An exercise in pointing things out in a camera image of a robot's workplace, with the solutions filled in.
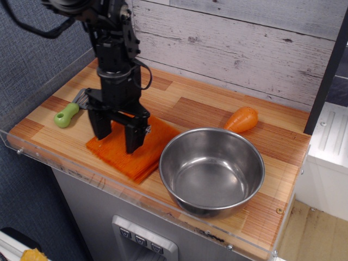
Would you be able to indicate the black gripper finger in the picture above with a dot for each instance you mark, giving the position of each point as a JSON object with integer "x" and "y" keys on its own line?
{"x": 135, "y": 136}
{"x": 100, "y": 122}

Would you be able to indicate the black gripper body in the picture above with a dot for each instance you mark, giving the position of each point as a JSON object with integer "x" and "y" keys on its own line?
{"x": 119, "y": 96}

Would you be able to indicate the orange cloth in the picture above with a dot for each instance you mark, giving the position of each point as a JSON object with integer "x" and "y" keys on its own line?
{"x": 144, "y": 160}

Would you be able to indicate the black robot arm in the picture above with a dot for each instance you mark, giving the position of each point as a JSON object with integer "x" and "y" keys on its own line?
{"x": 116, "y": 48}

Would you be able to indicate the silver metal bowl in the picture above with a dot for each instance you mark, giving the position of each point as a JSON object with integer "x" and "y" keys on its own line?
{"x": 211, "y": 172}

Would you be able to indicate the clear acrylic table guard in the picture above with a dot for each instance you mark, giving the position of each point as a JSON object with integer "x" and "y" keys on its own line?
{"x": 39, "y": 76}

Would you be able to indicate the grey toy fridge cabinet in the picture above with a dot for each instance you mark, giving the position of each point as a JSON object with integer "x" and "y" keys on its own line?
{"x": 94, "y": 201}

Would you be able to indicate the silver dispenser button panel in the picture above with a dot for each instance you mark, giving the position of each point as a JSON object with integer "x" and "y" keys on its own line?
{"x": 137, "y": 243}

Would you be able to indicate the orange toy carrot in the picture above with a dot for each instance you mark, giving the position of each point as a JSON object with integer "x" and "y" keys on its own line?
{"x": 242, "y": 120}

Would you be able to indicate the yellow object bottom left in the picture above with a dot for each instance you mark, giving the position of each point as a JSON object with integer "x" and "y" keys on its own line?
{"x": 33, "y": 255}

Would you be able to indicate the white side cabinet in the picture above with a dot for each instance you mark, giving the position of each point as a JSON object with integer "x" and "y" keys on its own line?
{"x": 322, "y": 182}

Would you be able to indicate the green handled grey spatula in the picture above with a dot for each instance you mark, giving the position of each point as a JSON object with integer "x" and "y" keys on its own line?
{"x": 63, "y": 118}

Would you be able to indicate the black right vertical post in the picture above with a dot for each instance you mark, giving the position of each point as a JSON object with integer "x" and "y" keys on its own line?
{"x": 332, "y": 66}

